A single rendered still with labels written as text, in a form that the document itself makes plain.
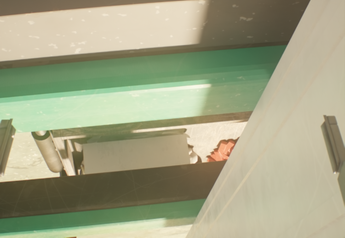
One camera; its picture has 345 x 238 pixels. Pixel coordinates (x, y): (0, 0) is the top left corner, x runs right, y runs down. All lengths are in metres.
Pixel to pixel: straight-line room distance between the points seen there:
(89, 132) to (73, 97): 0.67
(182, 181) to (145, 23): 0.24
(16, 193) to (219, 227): 0.16
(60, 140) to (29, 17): 0.72
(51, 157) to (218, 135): 0.33
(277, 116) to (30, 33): 0.09
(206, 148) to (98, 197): 0.71
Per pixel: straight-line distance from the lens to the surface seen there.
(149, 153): 0.89
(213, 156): 1.12
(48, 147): 1.06
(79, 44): 0.18
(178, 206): 0.40
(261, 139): 0.22
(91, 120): 0.21
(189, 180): 0.41
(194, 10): 0.17
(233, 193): 0.28
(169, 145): 0.90
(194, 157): 1.07
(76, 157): 1.07
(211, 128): 1.00
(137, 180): 0.40
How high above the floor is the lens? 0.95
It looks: 23 degrees down
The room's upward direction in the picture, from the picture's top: 172 degrees clockwise
